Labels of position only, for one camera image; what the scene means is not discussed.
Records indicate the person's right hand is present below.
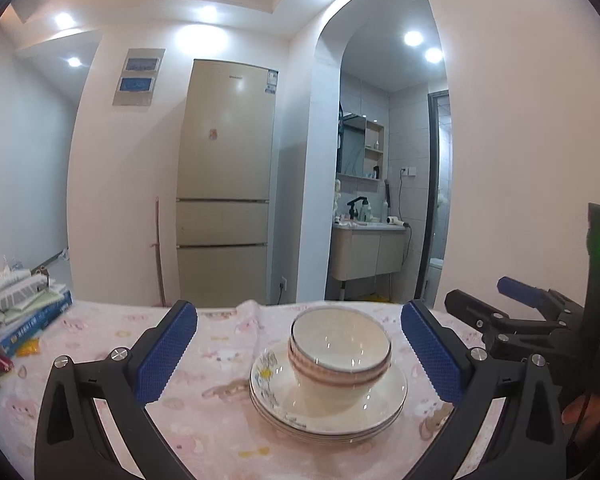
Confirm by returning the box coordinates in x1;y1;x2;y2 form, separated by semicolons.
562;392;600;429

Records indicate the bathroom mirror cabinet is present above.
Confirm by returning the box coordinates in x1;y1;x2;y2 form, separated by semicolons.
338;111;386;179

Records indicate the white plate with black rim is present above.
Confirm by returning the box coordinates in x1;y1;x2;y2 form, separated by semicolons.
250;375;409;436
252;385;406;445

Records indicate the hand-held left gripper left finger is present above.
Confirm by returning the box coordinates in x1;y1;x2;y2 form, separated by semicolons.
34;300;198;480

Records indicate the dark door frame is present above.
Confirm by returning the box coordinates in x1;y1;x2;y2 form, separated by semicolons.
414;89;452;306

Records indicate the white bowl with dark rim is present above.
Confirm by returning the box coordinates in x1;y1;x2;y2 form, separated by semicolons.
290;305;392;374

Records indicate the bathroom vanity cabinet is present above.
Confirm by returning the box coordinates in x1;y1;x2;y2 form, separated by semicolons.
330;222;409;282

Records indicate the white plate with cat print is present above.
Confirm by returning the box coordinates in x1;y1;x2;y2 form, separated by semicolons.
250;342;409;424

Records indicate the stack of books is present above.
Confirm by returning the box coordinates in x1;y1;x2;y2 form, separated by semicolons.
0;255;74;358

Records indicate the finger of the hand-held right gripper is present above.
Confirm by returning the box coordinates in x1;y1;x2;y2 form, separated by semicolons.
444;288;579;361
497;275;584;324

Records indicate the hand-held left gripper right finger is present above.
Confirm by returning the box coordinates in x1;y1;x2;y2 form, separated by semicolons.
400;299;567;480

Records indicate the beige refrigerator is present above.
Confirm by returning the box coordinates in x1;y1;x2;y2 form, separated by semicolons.
175;58;280;307

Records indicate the wall distribution box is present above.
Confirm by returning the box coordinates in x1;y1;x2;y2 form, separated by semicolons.
112;47;167;107

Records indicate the pink printed blanket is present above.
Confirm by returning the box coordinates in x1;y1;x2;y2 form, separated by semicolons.
0;297;511;480

